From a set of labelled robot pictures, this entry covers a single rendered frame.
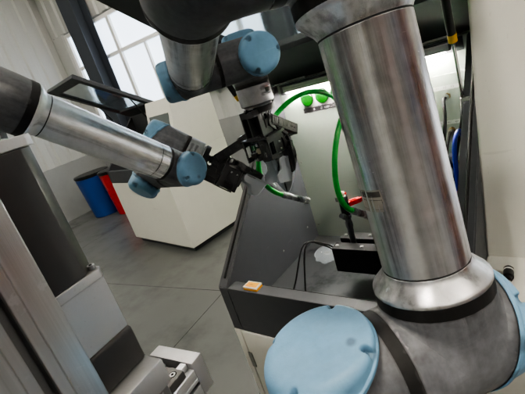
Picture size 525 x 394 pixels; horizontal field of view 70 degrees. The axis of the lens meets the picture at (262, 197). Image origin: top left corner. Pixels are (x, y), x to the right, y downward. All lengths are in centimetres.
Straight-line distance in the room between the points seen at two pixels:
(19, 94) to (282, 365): 55
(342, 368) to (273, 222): 101
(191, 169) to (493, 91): 66
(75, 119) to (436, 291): 60
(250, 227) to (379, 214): 90
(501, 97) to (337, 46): 65
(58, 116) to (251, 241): 74
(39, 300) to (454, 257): 34
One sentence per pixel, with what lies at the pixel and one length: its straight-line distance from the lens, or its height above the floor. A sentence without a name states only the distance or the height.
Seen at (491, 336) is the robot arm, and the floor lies 124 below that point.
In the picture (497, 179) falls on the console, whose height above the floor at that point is 115.
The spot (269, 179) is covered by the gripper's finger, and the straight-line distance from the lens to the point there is 88.
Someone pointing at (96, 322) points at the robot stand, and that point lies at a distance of 46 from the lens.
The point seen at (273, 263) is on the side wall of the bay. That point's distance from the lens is 134.
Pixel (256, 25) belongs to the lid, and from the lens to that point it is 114.
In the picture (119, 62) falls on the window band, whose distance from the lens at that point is 735.
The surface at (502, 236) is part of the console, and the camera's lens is 100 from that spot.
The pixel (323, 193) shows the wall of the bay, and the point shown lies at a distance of 148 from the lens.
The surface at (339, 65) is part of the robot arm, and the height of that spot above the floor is 150.
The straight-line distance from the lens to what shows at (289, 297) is 104.
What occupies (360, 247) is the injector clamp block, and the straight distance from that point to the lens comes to 112.
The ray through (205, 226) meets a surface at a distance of 403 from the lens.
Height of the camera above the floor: 152
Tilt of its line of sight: 18 degrees down
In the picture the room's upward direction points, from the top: 18 degrees counter-clockwise
